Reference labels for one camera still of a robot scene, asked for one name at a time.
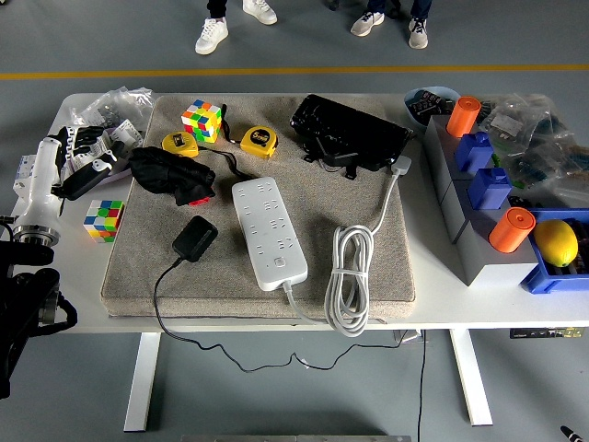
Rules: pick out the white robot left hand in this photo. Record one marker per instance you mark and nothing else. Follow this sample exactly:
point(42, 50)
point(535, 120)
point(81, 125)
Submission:
point(43, 184)

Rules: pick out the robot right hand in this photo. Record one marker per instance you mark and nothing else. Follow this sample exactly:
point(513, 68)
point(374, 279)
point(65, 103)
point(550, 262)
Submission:
point(570, 435)

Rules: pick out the black plug adapter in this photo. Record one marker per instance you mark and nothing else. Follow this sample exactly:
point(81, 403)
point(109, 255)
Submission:
point(195, 237)

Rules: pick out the white power strip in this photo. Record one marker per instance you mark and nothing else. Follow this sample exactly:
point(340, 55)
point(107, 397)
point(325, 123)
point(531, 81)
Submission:
point(267, 230)

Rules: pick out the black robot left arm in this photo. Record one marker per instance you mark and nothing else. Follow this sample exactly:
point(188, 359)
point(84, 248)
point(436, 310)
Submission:
point(18, 322)

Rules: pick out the white circuit breaker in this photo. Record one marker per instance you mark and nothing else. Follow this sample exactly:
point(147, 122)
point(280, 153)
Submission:
point(23, 177)

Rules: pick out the colourful puzzle cube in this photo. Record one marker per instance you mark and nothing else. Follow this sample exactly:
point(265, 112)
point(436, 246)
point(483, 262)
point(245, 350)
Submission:
point(103, 221)
point(202, 122)

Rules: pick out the black table control panel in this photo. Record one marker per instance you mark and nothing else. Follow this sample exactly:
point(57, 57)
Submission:
point(543, 333)

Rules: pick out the clear bags of small parts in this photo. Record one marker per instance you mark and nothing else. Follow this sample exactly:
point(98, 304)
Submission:
point(115, 101)

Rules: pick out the black cloth pouch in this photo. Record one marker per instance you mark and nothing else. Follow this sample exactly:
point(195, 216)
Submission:
point(156, 170)

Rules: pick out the white table leg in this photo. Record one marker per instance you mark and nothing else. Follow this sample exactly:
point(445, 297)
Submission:
point(471, 377)
point(142, 382)

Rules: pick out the yellow tape measure black window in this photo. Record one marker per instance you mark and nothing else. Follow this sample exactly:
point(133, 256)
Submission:
point(177, 143)

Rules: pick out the blue plastic bin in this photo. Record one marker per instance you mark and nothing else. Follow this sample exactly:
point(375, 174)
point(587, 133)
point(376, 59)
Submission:
point(538, 276)

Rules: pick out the grey box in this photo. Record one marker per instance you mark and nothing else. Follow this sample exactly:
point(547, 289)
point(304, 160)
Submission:
point(437, 143)
point(448, 207)
point(483, 271)

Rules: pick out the yellow lemon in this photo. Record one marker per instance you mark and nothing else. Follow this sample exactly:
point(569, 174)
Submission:
point(554, 241)

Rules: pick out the orange cylinder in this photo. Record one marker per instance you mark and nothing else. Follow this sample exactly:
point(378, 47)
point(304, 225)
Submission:
point(508, 232)
point(462, 117)

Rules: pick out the yellow tape measure 5m label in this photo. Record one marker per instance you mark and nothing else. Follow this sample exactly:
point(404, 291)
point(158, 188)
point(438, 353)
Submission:
point(257, 140)

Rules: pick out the person's white shoe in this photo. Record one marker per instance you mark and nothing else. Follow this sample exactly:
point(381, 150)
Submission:
point(211, 37)
point(260, 10)

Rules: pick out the person's leg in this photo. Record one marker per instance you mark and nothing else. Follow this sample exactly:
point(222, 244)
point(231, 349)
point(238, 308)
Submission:
point(216, 8)
point(376, 5)
point(421, 8)

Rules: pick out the green plastic piece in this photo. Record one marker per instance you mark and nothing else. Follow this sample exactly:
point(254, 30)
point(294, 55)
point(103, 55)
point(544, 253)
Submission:
point(496, 160)
point(517, 183)

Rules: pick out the blue block with knob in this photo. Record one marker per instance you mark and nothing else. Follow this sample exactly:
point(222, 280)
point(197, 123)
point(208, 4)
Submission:
point(490, 191)
point(474, 154)

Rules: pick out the grey-brown mat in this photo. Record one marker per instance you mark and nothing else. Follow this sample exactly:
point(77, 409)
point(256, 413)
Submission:
point(313, 207)

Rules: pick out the clear bags of electronic parts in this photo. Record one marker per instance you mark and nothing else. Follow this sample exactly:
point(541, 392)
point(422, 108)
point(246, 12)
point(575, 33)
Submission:
point(543, 138)

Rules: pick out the glossy black box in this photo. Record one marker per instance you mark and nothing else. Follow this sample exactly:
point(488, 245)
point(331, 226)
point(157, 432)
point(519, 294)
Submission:
point(349, 129)

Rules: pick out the light blue bowl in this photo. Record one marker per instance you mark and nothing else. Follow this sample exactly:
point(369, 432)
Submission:
point(414, 120)

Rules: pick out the black circuit boards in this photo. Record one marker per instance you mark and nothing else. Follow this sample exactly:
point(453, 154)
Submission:
point(428, 103)

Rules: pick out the person's grey shoe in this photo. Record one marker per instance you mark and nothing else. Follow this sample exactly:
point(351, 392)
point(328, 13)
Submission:
point(418, 36)
point(368, 24)

